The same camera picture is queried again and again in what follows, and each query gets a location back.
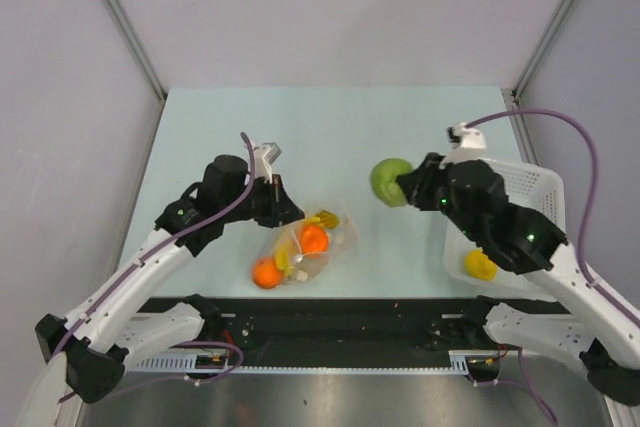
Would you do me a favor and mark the left aluminium frame post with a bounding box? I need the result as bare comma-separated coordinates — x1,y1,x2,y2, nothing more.
101,0,168,106

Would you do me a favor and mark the yellow fake banana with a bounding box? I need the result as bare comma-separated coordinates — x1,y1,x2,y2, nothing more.
273,241,298,277

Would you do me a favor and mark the white perforated plastic basket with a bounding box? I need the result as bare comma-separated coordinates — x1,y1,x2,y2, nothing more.
443,159,566,302

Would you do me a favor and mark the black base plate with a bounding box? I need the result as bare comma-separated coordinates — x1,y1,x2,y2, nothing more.
134,296,571,369

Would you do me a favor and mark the yellow fake bell pepper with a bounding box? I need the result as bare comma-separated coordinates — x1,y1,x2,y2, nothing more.
464,249,498,282

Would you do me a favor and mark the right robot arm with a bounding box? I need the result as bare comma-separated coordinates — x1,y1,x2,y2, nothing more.
395,153,639,407

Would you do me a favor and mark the green fake cabbage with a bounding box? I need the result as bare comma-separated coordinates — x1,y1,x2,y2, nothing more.
370,158,413,208

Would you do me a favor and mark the aluminium frame post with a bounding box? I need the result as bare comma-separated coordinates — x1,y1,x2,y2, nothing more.
101,0,168,106
509,0,578,99

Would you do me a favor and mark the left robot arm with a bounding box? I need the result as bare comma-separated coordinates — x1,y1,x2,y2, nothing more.
35,143,304,403

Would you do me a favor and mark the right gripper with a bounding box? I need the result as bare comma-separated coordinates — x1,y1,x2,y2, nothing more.
399,151,481,241

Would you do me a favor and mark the clear zip top bag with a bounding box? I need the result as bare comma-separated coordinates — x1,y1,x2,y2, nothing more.
249,200,359,290

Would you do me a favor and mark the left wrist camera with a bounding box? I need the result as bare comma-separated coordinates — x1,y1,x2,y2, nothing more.
252,142,282,183

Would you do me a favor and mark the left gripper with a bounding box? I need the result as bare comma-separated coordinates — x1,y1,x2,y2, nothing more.
221,174,304,228

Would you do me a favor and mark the white slotted cable duct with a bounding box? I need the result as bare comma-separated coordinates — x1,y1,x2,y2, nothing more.
129,351,501,377

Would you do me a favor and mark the right aluminium frame post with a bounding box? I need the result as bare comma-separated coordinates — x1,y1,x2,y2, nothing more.
509,0,578,99

